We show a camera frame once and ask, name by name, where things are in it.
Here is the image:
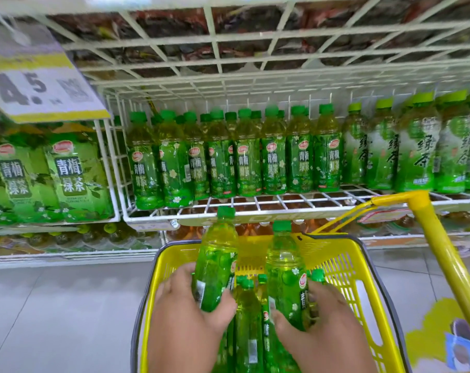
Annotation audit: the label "person's right hand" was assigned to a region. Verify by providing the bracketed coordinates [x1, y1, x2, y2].
[272, 281, 377, 373]

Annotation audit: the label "person's left hand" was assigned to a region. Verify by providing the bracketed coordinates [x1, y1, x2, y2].
[147, 263, 237, 373]

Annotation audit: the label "green tea bottles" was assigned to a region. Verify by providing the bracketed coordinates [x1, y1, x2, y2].
[211, 267, 329, 373]

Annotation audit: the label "yellow shopping basket trolley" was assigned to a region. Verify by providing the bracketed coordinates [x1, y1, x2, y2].
[130, 190, 470, 373]

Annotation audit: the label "row of flower-label green bottles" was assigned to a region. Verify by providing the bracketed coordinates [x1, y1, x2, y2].
[126, 104, 344, 211]

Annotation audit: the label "white wire shelf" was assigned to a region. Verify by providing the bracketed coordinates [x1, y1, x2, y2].
[0, 0, 470, 268]

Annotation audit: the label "yellow cartoon floor sticker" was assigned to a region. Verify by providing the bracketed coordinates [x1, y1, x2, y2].
[405, 298, 470, 373]

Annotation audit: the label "row of large green-label bottles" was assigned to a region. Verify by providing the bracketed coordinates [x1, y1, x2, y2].
[0, 120, 115, 226]

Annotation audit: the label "row of white-label green bottles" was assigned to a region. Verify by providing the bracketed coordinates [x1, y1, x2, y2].
[342, 89, 470, 195]

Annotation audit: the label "yellow white price tag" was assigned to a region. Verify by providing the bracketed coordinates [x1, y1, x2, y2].
[0, 19, 111, 124]

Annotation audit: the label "row of orange-label tea bottles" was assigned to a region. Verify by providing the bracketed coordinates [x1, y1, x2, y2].
[44, 3, 470, 78]

